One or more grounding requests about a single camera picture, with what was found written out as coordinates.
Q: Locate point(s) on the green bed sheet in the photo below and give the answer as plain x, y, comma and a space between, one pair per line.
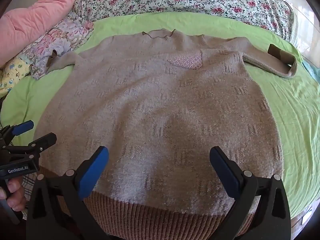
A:
287, 110

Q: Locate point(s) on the lavender floral cloth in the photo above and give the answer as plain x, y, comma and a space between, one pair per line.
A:
57, 40

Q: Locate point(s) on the pink quilt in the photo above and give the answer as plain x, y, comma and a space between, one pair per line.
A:
32, 17

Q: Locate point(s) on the yellow printed cloth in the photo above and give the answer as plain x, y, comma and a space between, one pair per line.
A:
13, 75

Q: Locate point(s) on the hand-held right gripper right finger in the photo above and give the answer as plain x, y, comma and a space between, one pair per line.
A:
223, 172

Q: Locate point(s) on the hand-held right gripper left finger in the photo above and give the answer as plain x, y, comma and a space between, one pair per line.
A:
93, 172

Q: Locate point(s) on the beige knit sweater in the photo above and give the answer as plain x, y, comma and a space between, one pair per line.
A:
160, 110

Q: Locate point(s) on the teal cloth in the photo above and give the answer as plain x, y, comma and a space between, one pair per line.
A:
311, 68

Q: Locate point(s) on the person's left hand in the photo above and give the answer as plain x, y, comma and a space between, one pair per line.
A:
16, 192

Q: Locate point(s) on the plaid cloth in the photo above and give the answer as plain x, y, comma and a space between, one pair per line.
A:
28, 187

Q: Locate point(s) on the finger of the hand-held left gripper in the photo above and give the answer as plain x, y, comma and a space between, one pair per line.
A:
22, 127
43, 141

